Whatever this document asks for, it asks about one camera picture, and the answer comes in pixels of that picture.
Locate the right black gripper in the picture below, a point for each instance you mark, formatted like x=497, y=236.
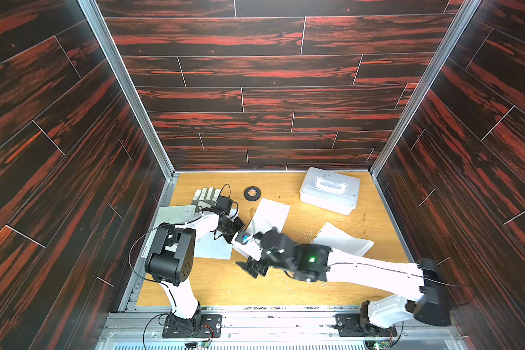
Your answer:
x=259, y=259

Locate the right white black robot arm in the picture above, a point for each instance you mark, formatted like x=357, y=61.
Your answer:
x=416, y=289

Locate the small teal cover notebook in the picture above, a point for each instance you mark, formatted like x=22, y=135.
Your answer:
x=331, y=236

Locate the white plastic storage box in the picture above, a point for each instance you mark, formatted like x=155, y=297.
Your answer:
x=331, y=191

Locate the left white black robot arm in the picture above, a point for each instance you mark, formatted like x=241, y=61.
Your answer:
x=183, y=234

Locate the black tape roll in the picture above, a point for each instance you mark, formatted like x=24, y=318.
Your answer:
x=252, y=193

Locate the white grey work glove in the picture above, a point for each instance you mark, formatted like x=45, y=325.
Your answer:
x=205, y=197

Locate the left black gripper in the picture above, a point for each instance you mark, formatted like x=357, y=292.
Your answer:
x=239, y=226

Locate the large white spiral notebook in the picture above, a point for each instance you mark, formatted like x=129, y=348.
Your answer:
x=209, y=245

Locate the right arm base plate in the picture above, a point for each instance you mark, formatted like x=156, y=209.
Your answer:
x=349, y=325

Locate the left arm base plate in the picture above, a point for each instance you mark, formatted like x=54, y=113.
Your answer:
x=200, y=326

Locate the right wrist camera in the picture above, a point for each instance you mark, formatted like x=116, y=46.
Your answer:
x=243, y=238

